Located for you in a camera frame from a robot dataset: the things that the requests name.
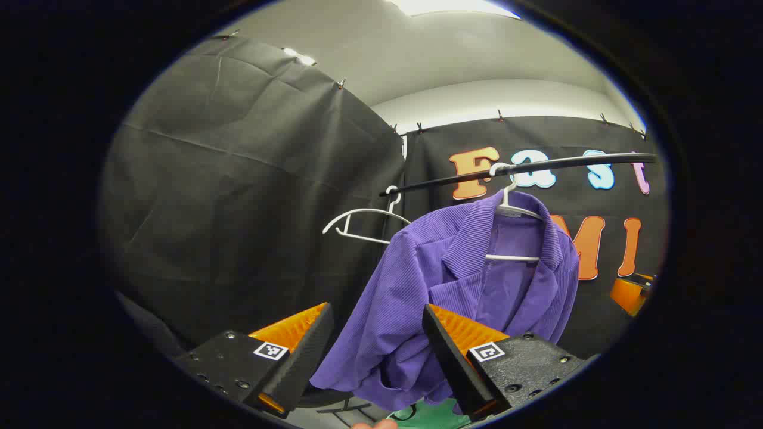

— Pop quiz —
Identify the black clothes rack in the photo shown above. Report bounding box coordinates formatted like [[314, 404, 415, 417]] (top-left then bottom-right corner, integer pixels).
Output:
[[380, 153, 657, 197]]

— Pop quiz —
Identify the black backdrop cloth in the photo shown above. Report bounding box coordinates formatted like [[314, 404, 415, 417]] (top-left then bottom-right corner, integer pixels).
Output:
[[98, 33, 668, 364]]

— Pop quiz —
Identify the purple corduroy jacket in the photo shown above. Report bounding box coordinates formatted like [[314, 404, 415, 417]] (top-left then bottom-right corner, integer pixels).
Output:
[[309, 189, 581, 413]]

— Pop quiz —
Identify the white plastic hanger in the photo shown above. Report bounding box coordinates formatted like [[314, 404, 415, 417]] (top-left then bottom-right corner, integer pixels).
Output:
[[322, 185, 413, 245], [484, 162, 546, 263]]

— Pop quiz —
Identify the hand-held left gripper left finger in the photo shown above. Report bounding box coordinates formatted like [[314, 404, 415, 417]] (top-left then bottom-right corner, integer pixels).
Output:
[[173, 302, 334, 419]]

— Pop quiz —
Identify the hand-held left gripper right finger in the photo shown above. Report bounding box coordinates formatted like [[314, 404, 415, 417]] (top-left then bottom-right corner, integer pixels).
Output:
[[422, 303, 588, 422]]

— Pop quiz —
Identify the green laundry hamper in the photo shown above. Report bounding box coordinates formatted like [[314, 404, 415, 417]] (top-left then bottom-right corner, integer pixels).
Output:
[[386, 398, 472, 429]]

